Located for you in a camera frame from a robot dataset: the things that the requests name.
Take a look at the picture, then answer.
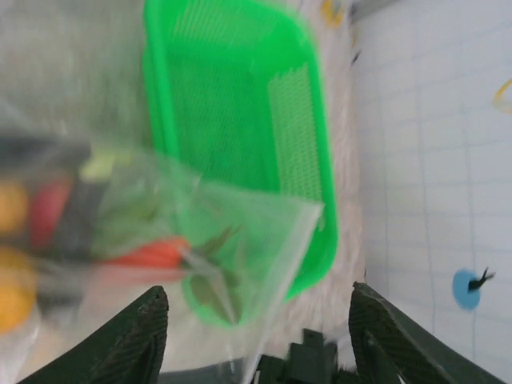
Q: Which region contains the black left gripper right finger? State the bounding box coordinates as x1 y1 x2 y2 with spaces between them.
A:
349 281 507 384

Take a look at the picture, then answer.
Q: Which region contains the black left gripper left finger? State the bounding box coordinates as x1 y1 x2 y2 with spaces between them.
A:
15 285 170 384

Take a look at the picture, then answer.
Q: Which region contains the orange toy carrot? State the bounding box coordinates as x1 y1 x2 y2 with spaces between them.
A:
106 226 245 321

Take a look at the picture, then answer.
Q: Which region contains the green toy vegetable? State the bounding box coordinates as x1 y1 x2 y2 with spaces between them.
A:
95 187 171 257

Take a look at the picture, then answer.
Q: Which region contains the yellow toy food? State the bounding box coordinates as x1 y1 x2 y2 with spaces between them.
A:
0 246 38 335
0 179 30 234

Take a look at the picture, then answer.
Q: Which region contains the dark purple toy eggplant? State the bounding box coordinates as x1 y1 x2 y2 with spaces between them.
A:
39 138 133 261

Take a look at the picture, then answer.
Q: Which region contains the clear zip-top bag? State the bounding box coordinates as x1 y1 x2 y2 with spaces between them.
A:
0 131 326 384

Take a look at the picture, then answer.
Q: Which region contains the red toy food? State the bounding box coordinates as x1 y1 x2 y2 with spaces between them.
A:
30 182 75 251

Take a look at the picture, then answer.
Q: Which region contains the green plastic basket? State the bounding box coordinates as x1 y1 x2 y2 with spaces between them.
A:
142 0 340 327

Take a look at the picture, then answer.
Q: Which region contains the blue round wall sticker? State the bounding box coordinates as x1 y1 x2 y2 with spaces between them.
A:
451 268 483 311

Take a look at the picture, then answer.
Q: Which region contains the black creature wall sticker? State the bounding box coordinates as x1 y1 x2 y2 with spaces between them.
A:
468 266 498 293

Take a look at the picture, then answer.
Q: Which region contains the yellow ring wall sticker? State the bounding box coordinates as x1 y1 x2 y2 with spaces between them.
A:
493 78 512 116

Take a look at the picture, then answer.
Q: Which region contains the small yellow wall sticker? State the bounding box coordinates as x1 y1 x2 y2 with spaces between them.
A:
322 0 346 26

